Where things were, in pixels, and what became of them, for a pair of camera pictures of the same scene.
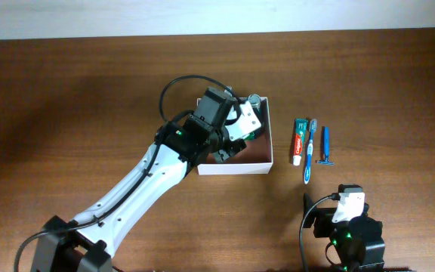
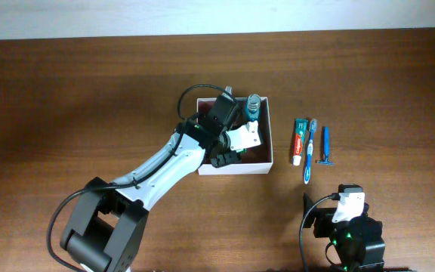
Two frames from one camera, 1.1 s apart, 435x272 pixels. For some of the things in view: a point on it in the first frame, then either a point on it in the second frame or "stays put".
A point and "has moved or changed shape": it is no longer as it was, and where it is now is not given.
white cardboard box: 257,159 stays put
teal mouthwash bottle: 255,103 has moved or changed shape
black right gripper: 316,217 stays put
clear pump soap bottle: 226,91 stays put
